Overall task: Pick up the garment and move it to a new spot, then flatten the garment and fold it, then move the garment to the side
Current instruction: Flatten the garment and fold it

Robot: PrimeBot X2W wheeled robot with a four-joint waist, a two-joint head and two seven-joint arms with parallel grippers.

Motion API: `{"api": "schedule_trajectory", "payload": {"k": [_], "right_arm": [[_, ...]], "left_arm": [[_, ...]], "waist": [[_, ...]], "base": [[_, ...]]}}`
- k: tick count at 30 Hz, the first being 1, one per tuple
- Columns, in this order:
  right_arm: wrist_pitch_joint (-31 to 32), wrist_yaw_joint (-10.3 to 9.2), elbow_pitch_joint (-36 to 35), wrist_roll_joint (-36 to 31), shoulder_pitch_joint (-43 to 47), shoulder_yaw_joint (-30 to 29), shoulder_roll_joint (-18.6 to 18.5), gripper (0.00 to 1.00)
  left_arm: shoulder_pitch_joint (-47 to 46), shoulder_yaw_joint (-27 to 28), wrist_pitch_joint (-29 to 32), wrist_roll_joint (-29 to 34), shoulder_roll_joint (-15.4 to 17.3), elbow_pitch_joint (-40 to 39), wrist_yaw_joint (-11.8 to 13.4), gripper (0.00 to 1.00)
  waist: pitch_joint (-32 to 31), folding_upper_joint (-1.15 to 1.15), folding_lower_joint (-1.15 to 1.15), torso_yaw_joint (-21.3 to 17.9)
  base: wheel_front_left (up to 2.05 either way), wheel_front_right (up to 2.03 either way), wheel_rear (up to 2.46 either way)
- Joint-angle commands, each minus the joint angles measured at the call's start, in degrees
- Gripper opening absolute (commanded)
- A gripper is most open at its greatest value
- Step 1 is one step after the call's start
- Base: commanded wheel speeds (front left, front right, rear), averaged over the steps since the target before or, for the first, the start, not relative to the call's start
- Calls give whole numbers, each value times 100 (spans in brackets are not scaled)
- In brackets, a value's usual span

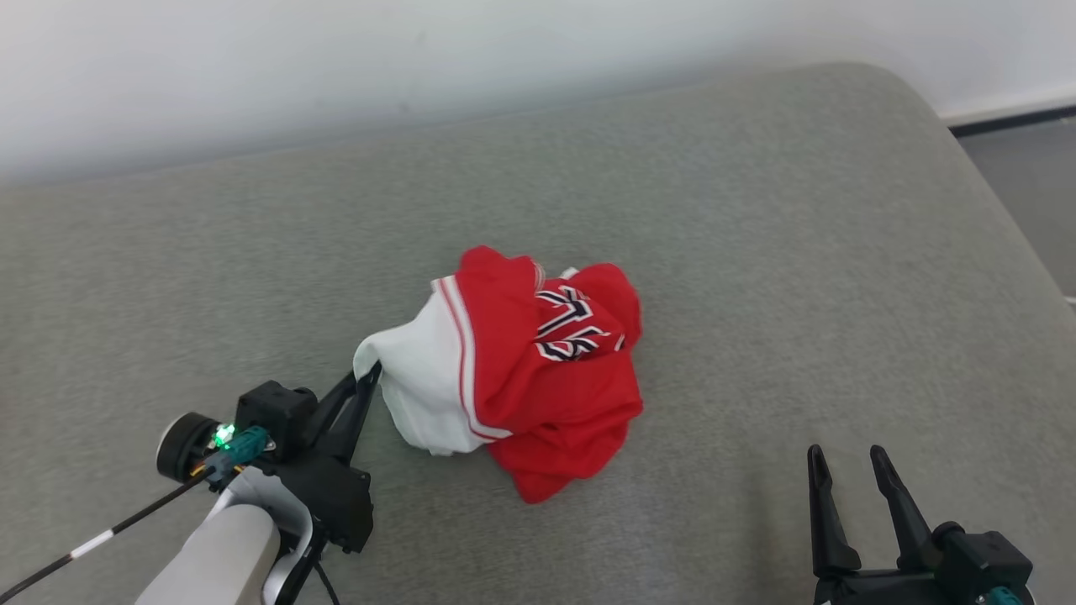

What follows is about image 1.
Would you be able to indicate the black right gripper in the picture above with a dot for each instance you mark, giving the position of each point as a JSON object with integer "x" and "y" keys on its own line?
{"x": 883, "y": 590}

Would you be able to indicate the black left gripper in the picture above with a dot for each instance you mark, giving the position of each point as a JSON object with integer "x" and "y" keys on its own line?
{"x": 336, "y": 504}

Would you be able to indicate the red numbered basketball jersey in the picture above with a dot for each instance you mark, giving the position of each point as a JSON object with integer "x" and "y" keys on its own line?
{"x": 538, "y": 395}

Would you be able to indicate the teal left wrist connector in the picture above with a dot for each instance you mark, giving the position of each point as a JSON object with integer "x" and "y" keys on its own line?
{"x": 242, "y": 445}

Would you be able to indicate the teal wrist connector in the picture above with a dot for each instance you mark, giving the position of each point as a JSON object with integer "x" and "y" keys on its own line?
{"x": 1002, "y": 597}
{"x": 242, "y": 445}

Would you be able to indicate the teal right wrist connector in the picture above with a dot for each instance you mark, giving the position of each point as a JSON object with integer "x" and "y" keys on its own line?
{"x": 1002, "y": 597}

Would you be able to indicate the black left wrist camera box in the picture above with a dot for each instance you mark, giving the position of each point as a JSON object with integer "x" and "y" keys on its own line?
{"x": 273, "y": 416}

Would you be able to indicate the wall baseboard strip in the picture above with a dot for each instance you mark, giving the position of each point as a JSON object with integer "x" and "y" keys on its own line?
{"x": 1017, "y": 118}

